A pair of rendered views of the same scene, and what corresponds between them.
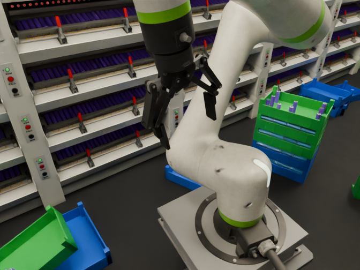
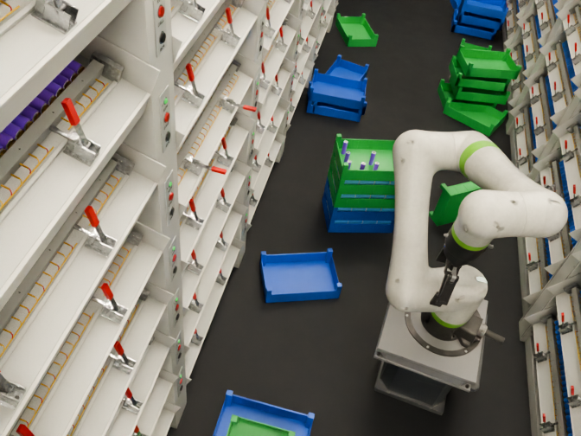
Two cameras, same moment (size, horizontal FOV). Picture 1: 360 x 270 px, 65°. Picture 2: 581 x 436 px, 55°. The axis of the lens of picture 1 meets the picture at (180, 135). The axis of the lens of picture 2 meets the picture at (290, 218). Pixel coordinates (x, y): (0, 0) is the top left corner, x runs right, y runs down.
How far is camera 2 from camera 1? 1.31 m
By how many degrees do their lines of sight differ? 38
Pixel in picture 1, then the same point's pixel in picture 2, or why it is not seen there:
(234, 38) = (426, 181)
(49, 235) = not seen: outside the picture
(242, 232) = (465, 329)
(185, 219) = (407, 343)
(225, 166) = (462, 293)
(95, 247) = (281, 423)
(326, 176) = not seen: hidden behind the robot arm
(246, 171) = (479, 290)
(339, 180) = not seen: hidden behind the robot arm
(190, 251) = (434, 365)
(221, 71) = (424, 213)
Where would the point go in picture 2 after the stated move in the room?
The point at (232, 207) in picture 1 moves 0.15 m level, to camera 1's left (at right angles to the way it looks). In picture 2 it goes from (463, 317) to (432, 343)
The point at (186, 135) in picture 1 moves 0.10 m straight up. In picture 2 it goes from (417, 280) to (426, 259)
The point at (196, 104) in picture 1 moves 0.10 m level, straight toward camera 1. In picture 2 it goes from (412, 250) to (437, 273)
